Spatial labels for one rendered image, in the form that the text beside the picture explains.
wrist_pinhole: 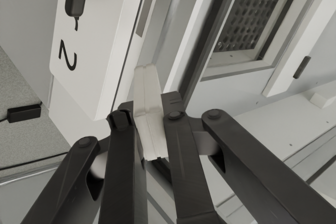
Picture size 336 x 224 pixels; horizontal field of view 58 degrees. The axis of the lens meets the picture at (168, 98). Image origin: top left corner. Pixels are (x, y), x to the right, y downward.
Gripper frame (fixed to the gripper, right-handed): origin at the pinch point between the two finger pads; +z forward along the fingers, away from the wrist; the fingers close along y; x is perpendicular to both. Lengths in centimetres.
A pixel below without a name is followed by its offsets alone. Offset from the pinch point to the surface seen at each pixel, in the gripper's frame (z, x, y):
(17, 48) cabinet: 32.0, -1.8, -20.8
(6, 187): 107, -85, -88
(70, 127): 17.8, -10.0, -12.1
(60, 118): 20.1, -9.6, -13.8
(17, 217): 91, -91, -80
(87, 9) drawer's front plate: 13.6, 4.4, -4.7
